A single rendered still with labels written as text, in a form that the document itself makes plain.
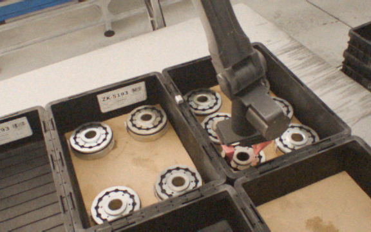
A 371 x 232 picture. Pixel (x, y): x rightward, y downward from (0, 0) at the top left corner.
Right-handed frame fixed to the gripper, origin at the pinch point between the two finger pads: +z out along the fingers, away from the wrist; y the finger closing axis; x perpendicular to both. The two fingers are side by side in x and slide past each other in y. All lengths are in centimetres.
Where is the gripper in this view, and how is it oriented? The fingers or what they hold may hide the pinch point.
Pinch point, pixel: (242, 154)
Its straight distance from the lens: 91.6
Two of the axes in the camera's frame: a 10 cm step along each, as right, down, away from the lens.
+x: -2.9, -6.6, 6.9
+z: 0.5, 7.1, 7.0
